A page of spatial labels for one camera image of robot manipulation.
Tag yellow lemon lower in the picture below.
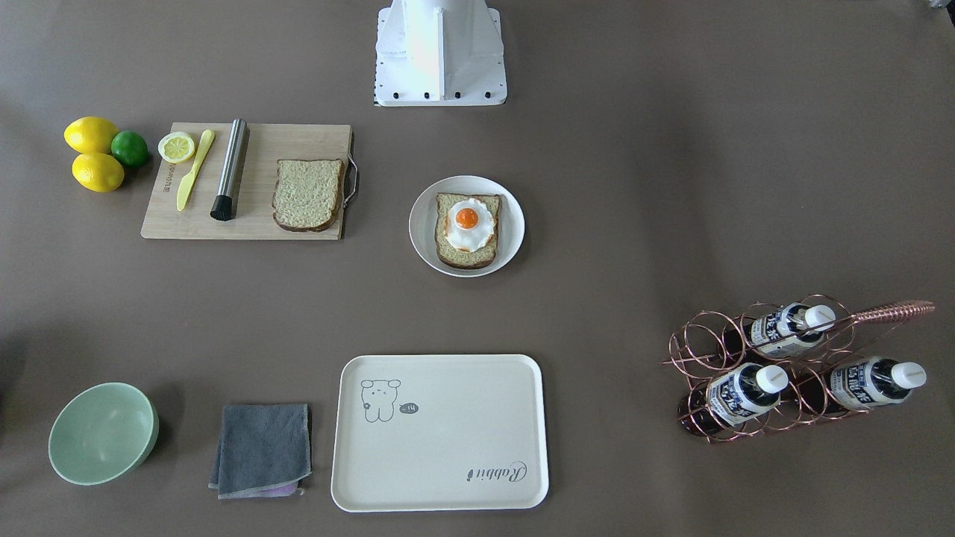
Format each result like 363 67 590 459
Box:
72 153 125 192

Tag yellow plastic knife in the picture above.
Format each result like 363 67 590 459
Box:
176 129 216 212

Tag lemon half slice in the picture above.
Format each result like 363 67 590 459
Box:
157 131 195 164

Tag mint green bowl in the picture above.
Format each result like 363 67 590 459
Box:
48 382 158 486

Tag cream rabbit tray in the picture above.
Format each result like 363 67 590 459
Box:
331 354 550 512

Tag tea bottle rear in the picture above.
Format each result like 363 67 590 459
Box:
723 302 836 364

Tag green lime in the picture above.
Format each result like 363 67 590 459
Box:
110 131 150 168

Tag white round plate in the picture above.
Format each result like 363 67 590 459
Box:
408 175 525 278

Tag yellow lemon upper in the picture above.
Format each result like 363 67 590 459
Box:
63 116 119 155

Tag tea bottle front middle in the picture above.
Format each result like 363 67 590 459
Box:
677 362 790 436

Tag tea bottle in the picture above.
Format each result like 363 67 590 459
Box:
677 362 790 436
723 302 836 364
797 357 927 417

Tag yellow lemon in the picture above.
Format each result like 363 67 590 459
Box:
72 153 125 192
63 116 119 155

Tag tea bottle front outer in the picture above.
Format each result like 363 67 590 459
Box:
797 357 927 417

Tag fried egg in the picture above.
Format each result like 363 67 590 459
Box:
444 197 497 254

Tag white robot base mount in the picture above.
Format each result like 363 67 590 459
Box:
373 1 508 107

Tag grey folded cloth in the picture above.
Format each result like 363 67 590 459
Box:
208 402 313 500

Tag bread slice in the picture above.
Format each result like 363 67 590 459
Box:
434 192 504 271
272 159 347 232

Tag copper wire bottle rack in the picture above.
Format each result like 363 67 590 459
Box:
668 295 936 443

